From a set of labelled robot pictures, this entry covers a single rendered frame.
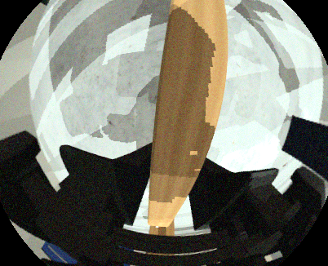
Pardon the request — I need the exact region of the wooden rail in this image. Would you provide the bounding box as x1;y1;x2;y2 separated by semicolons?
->
147;0;228;228

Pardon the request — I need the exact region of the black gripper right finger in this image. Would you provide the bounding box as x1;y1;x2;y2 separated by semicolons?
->
188;159;279;231

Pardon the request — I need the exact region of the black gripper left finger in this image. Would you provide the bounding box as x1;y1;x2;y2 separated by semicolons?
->
59;143;152;226

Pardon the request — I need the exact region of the wooden block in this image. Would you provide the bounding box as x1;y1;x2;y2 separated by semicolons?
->
147;219;175;254

